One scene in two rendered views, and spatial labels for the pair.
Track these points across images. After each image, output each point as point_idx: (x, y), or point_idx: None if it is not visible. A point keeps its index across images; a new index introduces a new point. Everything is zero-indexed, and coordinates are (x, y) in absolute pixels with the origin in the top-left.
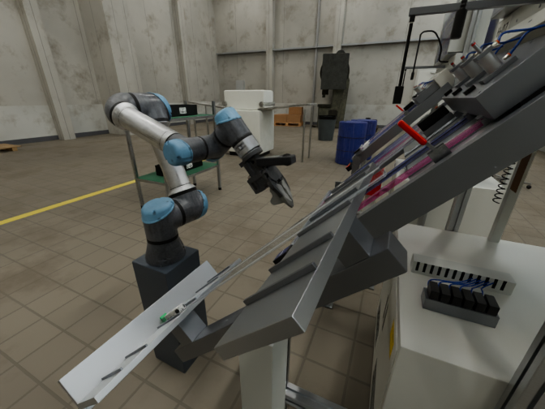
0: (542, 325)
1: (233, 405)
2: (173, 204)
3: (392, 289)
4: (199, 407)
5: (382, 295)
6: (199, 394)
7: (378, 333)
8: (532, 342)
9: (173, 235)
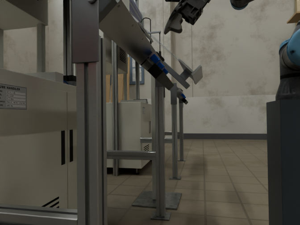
0: (70, 64)
1: (204, 223)
2: (285, 42)
3: (73, 105)
4: (230, 219)
5: (17, 202)
6: (238, 223)
7: (57, 200)
8: (70, 72)
9: (280, 73)
